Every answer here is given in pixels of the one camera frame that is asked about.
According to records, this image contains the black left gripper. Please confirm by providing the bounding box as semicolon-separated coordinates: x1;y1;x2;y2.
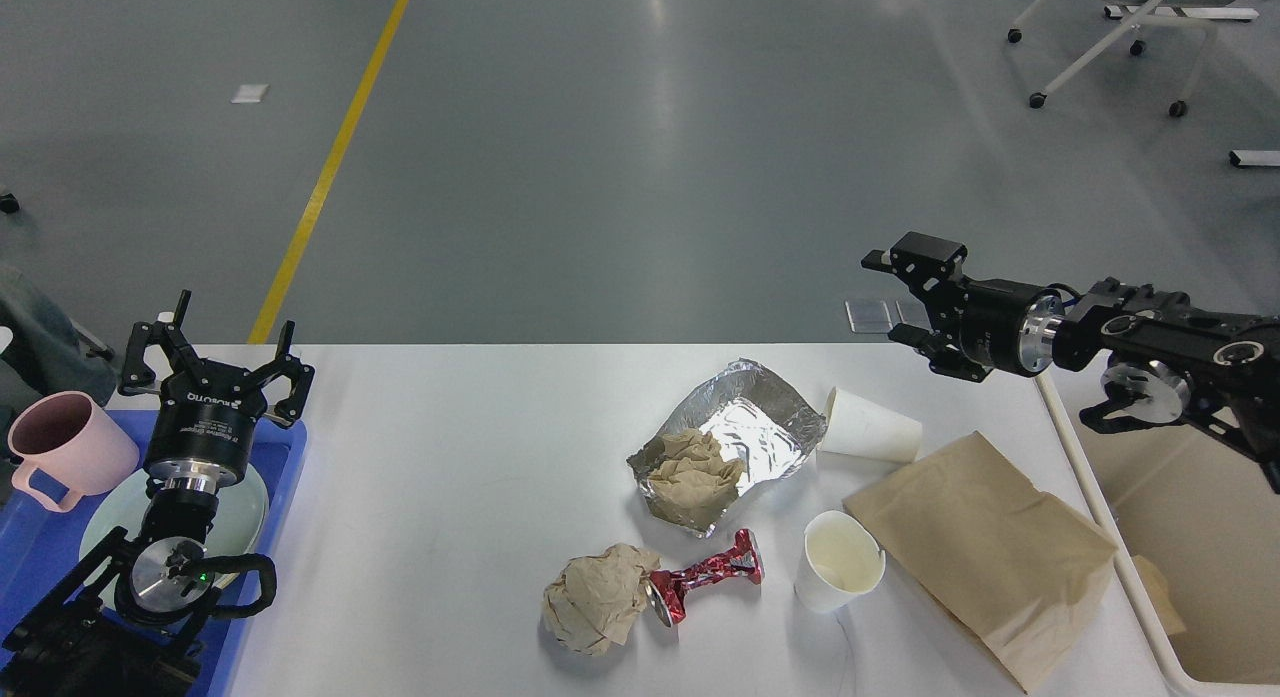
118;290;316;494

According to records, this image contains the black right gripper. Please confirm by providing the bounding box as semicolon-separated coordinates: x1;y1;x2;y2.
861;231;1065;382

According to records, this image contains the light green plate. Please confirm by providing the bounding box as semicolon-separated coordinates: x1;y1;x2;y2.
78;466;269;559

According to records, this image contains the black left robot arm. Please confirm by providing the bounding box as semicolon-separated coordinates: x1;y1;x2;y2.
3;292;315;696

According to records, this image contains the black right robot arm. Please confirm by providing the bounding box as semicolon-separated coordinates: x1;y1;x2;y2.
861;231;1279;489

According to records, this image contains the right floor socket plate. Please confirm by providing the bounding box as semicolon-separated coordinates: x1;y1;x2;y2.
895;299;932;331

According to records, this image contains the floor socket plate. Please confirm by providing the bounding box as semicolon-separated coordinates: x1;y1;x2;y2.
845;299;895;334
895;299;932;331

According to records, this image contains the left floor socket plate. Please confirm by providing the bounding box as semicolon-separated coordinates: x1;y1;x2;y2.
845;299;895;334

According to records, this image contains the lying white paper cup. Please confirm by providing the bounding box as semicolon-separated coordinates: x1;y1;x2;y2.
818;388;923;464

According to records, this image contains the pink mug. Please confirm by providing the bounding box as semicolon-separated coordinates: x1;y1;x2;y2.
6;391;140;513

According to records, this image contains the person in jeans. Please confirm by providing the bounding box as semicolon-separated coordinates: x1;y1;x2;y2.
1;263;116;414

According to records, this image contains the aluminium foil tray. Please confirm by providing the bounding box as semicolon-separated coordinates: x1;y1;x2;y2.
628;359;827;537

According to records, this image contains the upright white paper cup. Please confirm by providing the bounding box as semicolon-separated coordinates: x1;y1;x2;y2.
794;510;887;614

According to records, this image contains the brown paper bag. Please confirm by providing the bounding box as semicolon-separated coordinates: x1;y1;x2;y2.
844;432;1117;693

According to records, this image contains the crumpled brown paper in foil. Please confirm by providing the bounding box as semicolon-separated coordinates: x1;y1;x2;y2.
645;428;746;535

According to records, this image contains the white plastic bin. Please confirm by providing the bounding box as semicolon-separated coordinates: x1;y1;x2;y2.
1036;359;1279;696

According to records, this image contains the white bar on floor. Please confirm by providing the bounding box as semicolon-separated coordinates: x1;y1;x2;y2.
1228;150;1280;169

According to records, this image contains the brown paper scrap in bin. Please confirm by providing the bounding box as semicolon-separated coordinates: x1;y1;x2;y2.
1132;555;1188;636

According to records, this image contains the crushed red can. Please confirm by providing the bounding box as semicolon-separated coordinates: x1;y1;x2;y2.
643;528;765;629

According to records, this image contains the white rolling chair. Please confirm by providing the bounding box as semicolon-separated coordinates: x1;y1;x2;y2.
1028;0;1235;119

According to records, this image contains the crumpled brown paper ball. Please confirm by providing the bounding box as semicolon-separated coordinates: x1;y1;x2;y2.
541;544;660;656

